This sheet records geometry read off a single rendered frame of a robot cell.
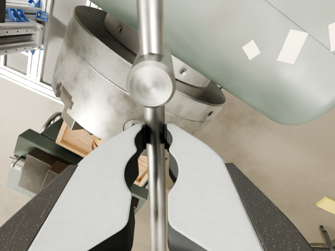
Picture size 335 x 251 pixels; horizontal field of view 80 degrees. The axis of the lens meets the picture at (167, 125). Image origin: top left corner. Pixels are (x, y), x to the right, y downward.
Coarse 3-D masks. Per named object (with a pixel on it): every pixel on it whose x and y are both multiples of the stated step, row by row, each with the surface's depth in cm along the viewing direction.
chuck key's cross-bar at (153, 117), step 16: (144, 0) 8; (160, 0) 9; (144, 16) 9; (160, 16) 9; (144, 32) 9; (160, 32) 9; (144, 48) 9; (160, 48) 9; (144, 112) 12; (160, 112) 11; (160, 128) 12; (160, 144) 12; (160, 160) 13; (160, 176) 13; (160, 192) 13; (160, 208) 14; (160, 224) 14; (160, 240) 14
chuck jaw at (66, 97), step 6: (60, 90) 32; (66, 90) 31; (60, 96) 32; (66, 96) 31; (66, 102) 32; (72, 102) 31; (66, 108) 34; (66, 114) 34; (66, 120) 35; (72, 120) 34; (72, 126) 34; (78, 126) 35; (90, 132) 39
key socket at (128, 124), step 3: (129, 120) 28; (132, 120) 28; (135, 120) 28; (138, 120) 28; (126, 123) 29; (129, 123) 29; (132, 123) 29; (135, 123) 29; (138, 123) 29; (141, 123) 29; (126, 126) 29; (129, 126) 29
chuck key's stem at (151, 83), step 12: (168, 48) 13; (144, 60) 8; (156, 60) 8; (168, 60) 10; (132, 72) 8; (144, 72) 8; (156, 72) 8; (168, 72) 8; (132, 84) 9; (144, 84) 9; (156, 84) 9; (168, 84) 9; (132, 96) 9; (144, 96) 9; (156, 96) 9; (168, 96) 9
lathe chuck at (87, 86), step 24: (72, 48) 28; (72, 72) 29; (96, 72) 26; (72, 96) 29; (96, 96) 28; (120, 96) 27; (96, 120) 29; (120, 120) 28; (144, 120) 28; (168, 120) 29; (192, 120) 31
